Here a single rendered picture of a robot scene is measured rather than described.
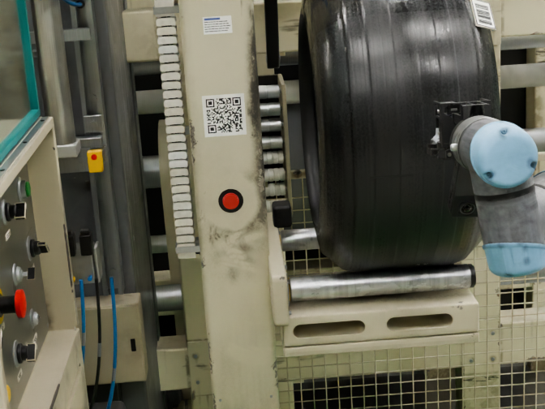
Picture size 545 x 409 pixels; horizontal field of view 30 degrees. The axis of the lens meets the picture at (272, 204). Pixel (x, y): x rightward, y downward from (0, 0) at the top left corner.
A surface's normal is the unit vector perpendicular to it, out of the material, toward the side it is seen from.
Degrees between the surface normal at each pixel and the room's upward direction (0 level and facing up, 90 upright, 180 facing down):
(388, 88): 70
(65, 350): 0
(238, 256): 90
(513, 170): 83
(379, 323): 90
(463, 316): 90
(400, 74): 64
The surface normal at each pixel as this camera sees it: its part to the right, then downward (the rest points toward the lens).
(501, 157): 0.04, 0.17
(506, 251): -0.46, 0.30
